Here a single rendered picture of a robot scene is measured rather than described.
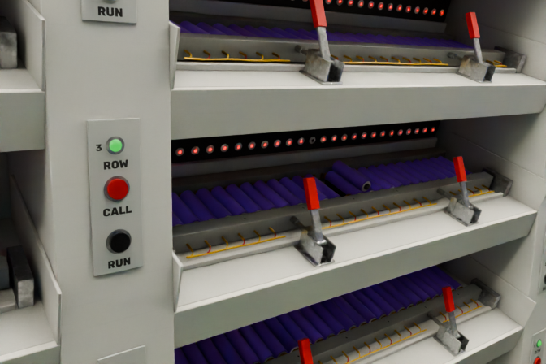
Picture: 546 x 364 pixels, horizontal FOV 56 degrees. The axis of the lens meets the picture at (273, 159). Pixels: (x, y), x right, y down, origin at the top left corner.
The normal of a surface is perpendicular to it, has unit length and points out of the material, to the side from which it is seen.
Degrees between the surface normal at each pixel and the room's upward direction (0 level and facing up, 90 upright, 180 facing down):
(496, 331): 17
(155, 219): 90
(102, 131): 90
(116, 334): 90
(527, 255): 90
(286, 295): 107
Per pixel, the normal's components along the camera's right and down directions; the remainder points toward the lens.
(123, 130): 0.58, 0.16
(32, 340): 0.18, -0.90
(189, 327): 0.54, 0.43
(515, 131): -0.82, 0.09
